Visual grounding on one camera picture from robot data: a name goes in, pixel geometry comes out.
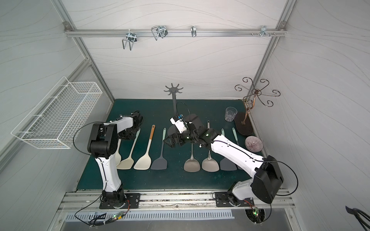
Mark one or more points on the white wire basket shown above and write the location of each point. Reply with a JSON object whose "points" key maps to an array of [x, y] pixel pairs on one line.
{"points": [[52, 123]]}

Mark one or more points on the copper mug tree stand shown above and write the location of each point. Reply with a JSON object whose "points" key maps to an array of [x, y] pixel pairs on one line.
{"points": [[242, 119]]}

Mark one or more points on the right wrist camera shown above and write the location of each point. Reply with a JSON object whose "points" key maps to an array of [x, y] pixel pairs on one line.
{"points": [[180, 124]]}

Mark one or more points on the metal hook middle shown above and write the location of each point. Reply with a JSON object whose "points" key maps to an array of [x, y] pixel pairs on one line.
{"points": [[159, 32]]}

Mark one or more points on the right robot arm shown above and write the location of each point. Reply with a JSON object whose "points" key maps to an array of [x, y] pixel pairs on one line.
{"points": [[266, 176]]}

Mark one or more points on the steel turner wood handle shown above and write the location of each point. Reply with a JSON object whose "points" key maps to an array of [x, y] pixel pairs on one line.
{"points": [[192, 165]]}

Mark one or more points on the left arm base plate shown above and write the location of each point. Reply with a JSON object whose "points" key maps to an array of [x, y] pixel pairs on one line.
{"points": [[131, 200]]}

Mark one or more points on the aluminium top rail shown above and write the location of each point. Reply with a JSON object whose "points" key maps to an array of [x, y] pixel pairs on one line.
{"points": [[172, 33]]}

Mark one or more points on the grey spatula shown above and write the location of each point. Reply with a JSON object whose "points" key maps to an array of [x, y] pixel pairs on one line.
{"points": [[160, 163]]}

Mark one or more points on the clear drinking glass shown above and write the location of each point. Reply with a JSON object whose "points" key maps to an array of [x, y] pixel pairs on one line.
{"points": [[230, 114]]}

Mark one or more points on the grey utensil rack stand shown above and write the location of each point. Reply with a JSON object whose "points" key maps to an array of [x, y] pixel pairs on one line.
{"points": [[173, 91]]}

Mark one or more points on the black object at corner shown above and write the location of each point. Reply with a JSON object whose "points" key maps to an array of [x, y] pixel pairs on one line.
{"points": [[362, 217]]}

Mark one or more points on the striped ceramic bowl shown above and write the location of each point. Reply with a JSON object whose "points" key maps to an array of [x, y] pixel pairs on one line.
{"points": [[253, 144]]}

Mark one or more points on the aluminium rail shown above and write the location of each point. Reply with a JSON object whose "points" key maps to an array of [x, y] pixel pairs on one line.
{"points": [[172, 33], [163, 200]]}

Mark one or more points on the metal hook small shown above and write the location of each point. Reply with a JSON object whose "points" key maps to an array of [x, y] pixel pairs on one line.
{"points": [[193, 31]]}

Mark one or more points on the aluminium front rail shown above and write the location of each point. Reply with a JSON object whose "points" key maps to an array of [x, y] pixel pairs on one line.
{"points": [[163, 200]]}

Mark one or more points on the cream spatula mint handle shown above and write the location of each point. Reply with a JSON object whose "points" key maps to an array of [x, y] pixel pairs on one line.
{"points": [[128, 162]]}

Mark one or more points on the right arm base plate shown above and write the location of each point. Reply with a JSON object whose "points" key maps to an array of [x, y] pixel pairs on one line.
{"points": [[223, 200]]}

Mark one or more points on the white spoon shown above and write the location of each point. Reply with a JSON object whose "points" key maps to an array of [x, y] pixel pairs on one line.
{"points": [[144, 162], [117, 154]]}

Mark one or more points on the green mat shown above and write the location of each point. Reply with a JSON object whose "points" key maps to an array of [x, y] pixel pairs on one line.
{"points": [[156, 117]]}

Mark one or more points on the grey spatula mint handle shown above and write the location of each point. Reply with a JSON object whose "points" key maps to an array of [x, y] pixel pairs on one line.
{"points": [[235, 135], [227, 165]]}

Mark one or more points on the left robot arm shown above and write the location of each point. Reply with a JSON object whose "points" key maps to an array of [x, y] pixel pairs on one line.
{"points": [[102, 145]]}

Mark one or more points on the metal hook left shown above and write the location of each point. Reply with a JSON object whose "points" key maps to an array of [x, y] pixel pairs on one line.
{"points": [[129, 41]]}

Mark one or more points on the white vent strip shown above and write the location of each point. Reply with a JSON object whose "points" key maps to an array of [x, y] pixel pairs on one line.
{"points": [[154, 215]]}

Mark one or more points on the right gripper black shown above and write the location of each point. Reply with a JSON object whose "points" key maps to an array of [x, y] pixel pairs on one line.
{"points": [[176, 138]]}

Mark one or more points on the metal hook right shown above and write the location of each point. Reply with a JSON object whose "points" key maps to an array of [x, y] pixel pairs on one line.
{"points": [[264, 33]]}

